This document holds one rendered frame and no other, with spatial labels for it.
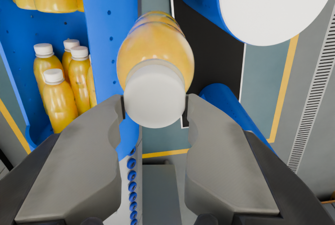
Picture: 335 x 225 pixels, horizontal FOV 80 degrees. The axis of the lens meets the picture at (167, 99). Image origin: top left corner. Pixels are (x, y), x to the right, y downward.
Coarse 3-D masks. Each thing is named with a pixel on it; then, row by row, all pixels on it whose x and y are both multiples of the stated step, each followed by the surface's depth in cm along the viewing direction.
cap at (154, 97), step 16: (144, 80) 11; (160, 80) 11; (176, 80) 12; (128, 96) 12; (144, 96) 12; (160, 96) 12; (176, 96) 12; (128, 112) 12; (144, 112) 12; (160, 112) 13; (176, 112) 13
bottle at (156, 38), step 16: (144, 16) 23; (160, 16) 21; (144, 32) 15; (160, 32) 15; (176, 32) 16; (128, 48) 15; (144, 48) 14; (160, 48) 14; (176, 48) 14; (128, 64) 14; (144, 64) 13; (160, 64) 13; (176, 64) 14; (192, 64) 16; (128, 80) 14
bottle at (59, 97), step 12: (48, 84) 47; (60, 84) 47; (48, 96) 47; (60, 96) 47; (72, 96) 50; (48, 108) 48; (60, 108) 48; (72, 108) 51; (60, 120) 50; (72, 120) 52
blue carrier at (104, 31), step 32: (0, 0) 41; (96, 0) 31; (128, 0) 36; (0, 32) 41; (32, 32) 49; (64, 32) 55; (96, 32) 33; (128, 32) 39; (32, 64) 51; (96, 64) 36; (32, 96) 53; (96, 96) 39; (32, 128) 53; (128, 128) 49
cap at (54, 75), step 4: (56, 68) 48; (44, 72) 46; (48, 72) 46; (52, 72) 46; (56, 72) 46; (60, 72) 47; (44, 76) 46; (48, 76) 45; (52, 76) 45; (56, 76) 46; (60, 76) 47; (48, 80) 46; (52, 80) 46; (56, 80) 46
